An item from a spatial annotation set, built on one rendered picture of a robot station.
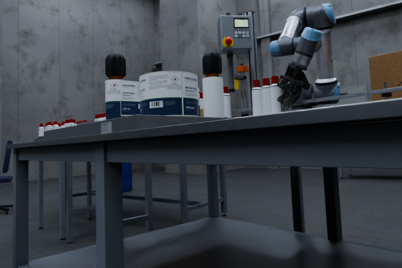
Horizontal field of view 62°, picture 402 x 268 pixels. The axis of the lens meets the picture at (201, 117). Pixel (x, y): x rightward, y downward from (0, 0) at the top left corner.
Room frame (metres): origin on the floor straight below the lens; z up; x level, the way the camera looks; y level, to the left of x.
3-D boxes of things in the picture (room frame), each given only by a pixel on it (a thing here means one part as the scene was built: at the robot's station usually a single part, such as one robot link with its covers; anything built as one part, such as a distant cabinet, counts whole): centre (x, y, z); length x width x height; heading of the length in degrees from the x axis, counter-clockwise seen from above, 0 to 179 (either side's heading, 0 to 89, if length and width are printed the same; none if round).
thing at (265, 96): (1.55, -0.31, 0.98); 0.05 x 0.05 x 0.20
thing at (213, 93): (1.41, -0.06, 1.03); 0.09 x 0.09 x 0.30
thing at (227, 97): (1.73, -0.13, 0.98); 0.05 x 0.05 x 0.20
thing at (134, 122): (1.45, 0.20, 0.86); 0.80 x 0.67 x 0.05; 42
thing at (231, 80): (1.84, -0.18, 1.18); 0.04 x 0.04 x 0.21
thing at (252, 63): (1.78, -0.29, 1.17); 0.04 x 0.04 x 0.67; 42
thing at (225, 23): (1.79, -0.20, 1.38); 0.17 x 0.10 x 0.19; 97
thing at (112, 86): (1.38, 0.35, 1.04); 0.09 x 0.09 x 0.29
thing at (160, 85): (1.14, 0.11, 0.95); 0.20 x 0.20 x 0.14
